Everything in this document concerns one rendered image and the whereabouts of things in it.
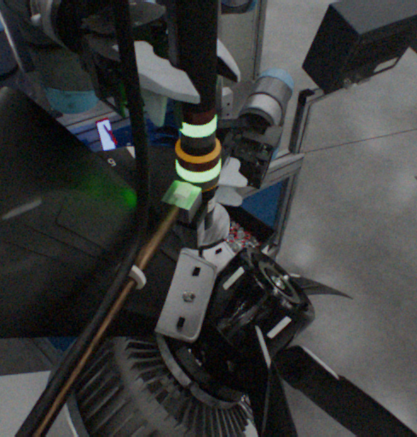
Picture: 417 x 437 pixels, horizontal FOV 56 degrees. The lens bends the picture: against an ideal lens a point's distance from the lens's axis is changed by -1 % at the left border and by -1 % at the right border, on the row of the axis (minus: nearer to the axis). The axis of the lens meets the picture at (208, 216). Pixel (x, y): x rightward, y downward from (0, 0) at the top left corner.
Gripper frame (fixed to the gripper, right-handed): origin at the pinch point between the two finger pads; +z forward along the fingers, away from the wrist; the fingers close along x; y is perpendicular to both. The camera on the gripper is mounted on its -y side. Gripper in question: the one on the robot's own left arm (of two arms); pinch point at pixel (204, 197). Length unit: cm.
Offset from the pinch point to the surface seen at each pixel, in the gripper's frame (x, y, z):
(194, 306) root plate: -7.1, 6.3, 20.2
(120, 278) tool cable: -20.3, 1.7, 25.9
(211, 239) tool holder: -10.2, 5.3, 13.2
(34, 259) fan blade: -19.6, -5.5, 27.0
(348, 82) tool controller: 8, 17, -56
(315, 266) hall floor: 115, 39, -74
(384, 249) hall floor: 112, 69, -97
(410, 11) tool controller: -7, 24, -66
